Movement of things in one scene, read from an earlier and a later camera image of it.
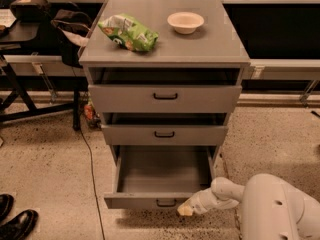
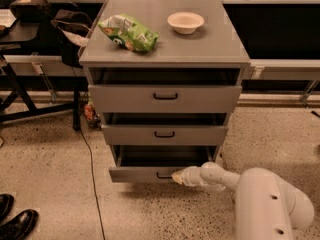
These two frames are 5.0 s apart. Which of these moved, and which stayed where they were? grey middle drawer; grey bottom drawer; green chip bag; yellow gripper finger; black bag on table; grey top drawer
Moved: grey bottom drawer; yellow gripper finger
Stayed: grey top drawer; black bag on table; green chip bag; grey middle drawer
